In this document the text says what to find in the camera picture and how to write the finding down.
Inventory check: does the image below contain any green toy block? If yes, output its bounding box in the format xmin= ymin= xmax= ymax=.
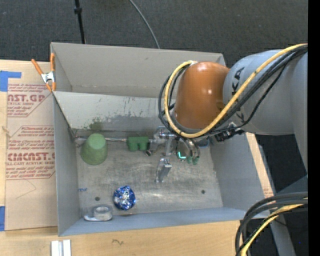
xmin=125 ymin=135 xmax=150 ymax=152

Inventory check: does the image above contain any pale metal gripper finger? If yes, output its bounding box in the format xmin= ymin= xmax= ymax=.
xmin=149 ymin=126 xmax=168 ymax=146
xmin=154 ymin=156 xmax=173 ymax=184

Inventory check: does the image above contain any grey ring on flat plate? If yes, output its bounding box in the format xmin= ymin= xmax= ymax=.
xmin=83 ymin=204 xmax=114 ymax=222

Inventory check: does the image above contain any green cup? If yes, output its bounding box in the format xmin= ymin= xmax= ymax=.
xmin=79 ymin=132 xmax=109 ymax=166

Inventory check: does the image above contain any brown cardboard board, red print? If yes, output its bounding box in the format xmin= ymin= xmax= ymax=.
xmin=0 ymin=59 xmax=277 ymax=232

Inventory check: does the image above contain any black cylinder on white bracket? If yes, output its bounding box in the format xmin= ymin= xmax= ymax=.
xmin=214 ymin=124 xmax=245 ymax=143

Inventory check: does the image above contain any blue and white ball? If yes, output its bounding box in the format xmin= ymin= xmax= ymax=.
xmin=112 ymin=185 xmax=137 ymax=211

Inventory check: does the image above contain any grey metal bin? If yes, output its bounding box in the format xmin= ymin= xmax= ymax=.
xmin=49 ymin=41 xmax=271 ymax=237

